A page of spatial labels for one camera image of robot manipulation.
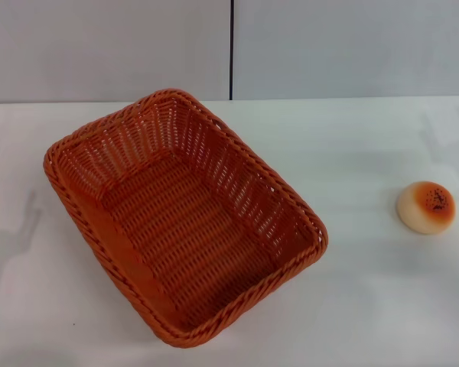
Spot round toasted bread bun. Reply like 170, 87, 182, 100
396, 180, 457, 234

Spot orange woven plastic basket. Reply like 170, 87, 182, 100
44, 88, 329, 349

